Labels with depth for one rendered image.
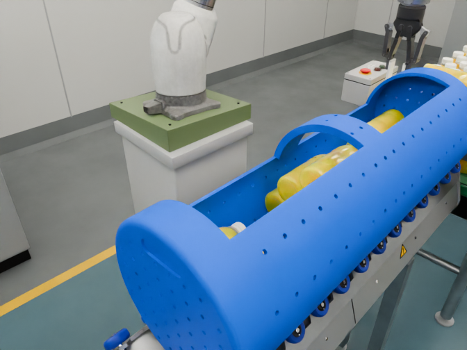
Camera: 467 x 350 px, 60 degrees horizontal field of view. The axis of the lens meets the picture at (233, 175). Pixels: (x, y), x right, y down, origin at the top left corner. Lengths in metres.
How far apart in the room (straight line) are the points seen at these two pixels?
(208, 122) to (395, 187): 0.62
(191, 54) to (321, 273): 0.77
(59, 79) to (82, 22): 0.47
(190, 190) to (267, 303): 0.75
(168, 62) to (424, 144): 0.70
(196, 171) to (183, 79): 0.27
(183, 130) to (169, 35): 0.26
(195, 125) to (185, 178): 0.16
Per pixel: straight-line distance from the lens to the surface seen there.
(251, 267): 0.52
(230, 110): 1.25
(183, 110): 1.21
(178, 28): 1.19
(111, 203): 2.70
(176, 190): 1.21
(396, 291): 1.52
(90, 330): 2.03
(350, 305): 0.91
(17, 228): 2.29
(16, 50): 3.34
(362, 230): 0.69
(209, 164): 1.25
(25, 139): 3.52
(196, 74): 1.20
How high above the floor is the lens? 1.57
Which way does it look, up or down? 33 degrees down
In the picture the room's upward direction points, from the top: straight up
